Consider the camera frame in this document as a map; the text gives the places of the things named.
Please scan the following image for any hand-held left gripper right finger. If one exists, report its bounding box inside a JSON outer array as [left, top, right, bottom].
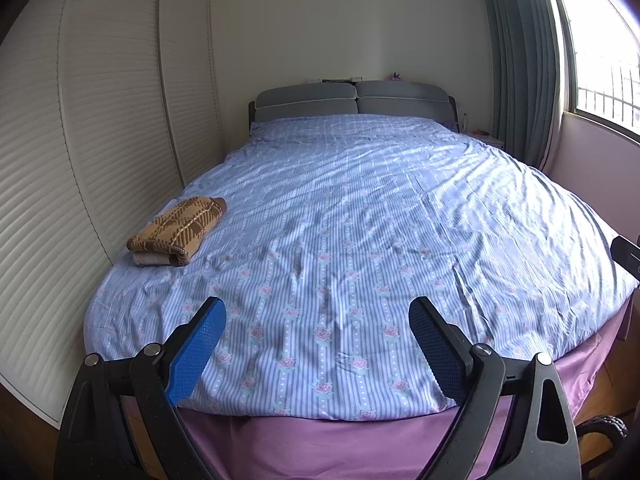
[[408, 296, 583, 480]]

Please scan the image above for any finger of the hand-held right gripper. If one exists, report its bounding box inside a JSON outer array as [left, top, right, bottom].
[[611, 235, 640, 281]]

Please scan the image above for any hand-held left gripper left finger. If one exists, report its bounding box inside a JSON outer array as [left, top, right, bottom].
[[54, 296, 227, 480]]

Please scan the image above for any brown plaid knit garment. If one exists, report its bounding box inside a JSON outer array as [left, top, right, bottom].
[[126, 196, 227, 267]]

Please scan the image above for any purple bed skirt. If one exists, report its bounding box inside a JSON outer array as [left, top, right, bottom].
[[177, 305, 633, 480]]

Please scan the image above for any black ribbed object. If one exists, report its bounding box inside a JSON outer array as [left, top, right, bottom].
[[577, 414, 633, 443]]

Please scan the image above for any blue striped floral bed cover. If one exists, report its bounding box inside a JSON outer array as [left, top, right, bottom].
[[84, 114, 640, 422]]

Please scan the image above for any white nightstand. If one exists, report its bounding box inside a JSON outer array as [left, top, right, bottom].
[[462, 130, 506, 148]]

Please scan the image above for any window with railing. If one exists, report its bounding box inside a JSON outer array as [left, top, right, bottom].
[[547, 0, 640, 136]]

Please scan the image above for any grey-green curtain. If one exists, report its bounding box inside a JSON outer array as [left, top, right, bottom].
[[477, 0, 563, 171]]

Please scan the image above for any grey padded headboard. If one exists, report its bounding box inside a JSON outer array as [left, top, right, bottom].
[[248, 80, 457, 133]]

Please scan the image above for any white slatted wardrobe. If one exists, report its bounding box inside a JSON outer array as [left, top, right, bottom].
[[0, 0, 226, 423]]

